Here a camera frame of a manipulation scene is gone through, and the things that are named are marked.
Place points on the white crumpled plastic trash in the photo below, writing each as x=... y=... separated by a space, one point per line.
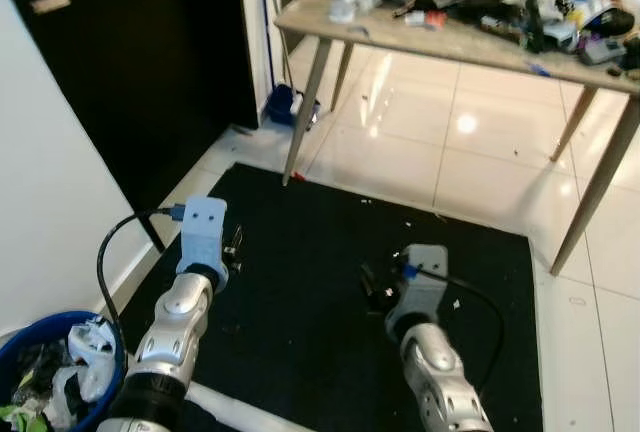
x=95 y=357

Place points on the blue round rubbish bin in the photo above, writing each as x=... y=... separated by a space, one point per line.
x=45 y=322

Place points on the green crumpled trash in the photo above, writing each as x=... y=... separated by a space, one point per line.
x=20 y=420

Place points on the large black floor mat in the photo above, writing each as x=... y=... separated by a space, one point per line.
x=320 y=222

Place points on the blue plastic dustpan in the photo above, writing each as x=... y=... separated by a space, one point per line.
x=285 y=107

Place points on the long white floor tape strip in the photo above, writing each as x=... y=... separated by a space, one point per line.
x=235 y=408

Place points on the black door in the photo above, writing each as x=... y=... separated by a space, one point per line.
x=140 y=72

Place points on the light wooden table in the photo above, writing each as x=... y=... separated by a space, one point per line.
x=400 y=40

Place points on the small blue tape piece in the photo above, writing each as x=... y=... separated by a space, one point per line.
x=540 y=69

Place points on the small red packet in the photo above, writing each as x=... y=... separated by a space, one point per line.
x=425 y=19

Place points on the pale door label plate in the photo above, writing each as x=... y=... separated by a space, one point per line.
x=50 y=2

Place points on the small grey purple device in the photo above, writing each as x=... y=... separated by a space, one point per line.
x=603 y=50

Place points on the round black white container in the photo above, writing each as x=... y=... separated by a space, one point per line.
x=605 y=20

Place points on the light grey left wrist camera mount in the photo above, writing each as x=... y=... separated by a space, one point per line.
x=204 y=232

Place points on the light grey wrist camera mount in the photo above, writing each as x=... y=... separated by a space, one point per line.
x=204 y=232
x=422 y=280

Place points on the light grey right wrist camera mount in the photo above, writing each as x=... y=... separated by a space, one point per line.
x=422 y=280

